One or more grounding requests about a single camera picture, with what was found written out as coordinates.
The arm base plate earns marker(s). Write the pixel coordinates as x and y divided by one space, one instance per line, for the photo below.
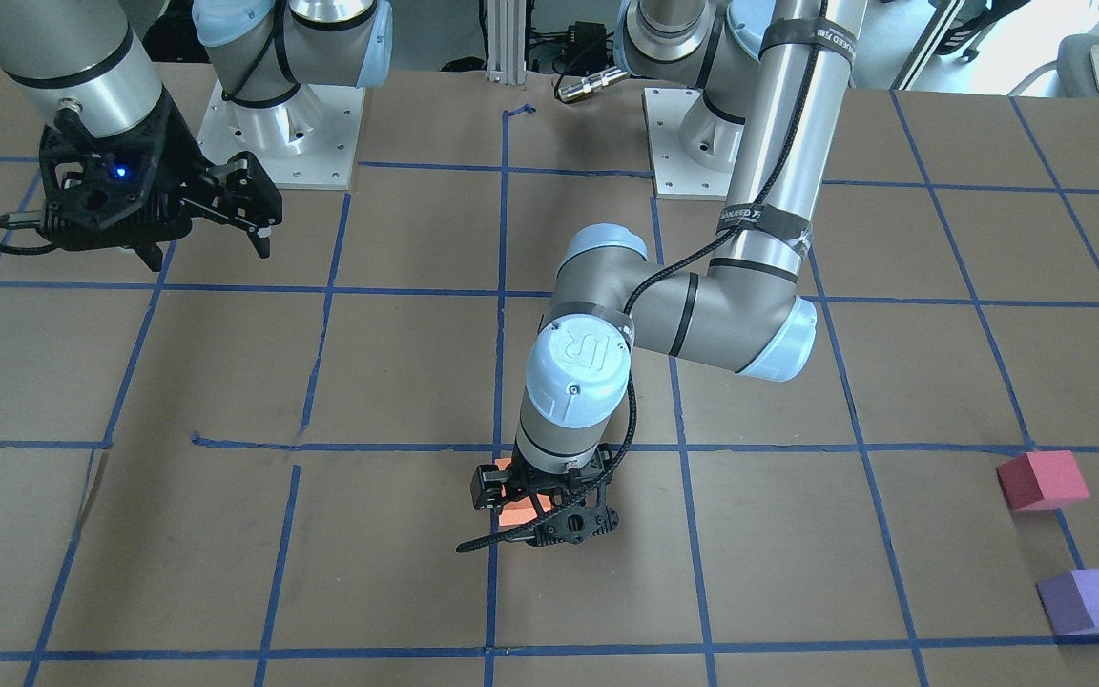
307 143
693 150

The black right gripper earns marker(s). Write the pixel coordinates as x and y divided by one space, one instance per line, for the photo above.
175 145

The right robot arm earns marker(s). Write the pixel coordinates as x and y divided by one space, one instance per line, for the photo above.
85 56

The purple foam cube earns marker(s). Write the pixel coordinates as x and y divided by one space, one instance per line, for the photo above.
1071 601

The aluminium frame post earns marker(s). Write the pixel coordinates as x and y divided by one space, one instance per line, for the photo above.
506 35

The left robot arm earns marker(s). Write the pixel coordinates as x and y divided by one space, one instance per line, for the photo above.
778 71

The red foam cube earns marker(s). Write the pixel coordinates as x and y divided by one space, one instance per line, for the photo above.
1042 481

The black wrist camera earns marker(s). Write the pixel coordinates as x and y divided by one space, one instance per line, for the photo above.
489 487

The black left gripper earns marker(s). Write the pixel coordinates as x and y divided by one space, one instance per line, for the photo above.
487 481

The orange foam cube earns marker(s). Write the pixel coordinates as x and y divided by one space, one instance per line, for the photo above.
523 510

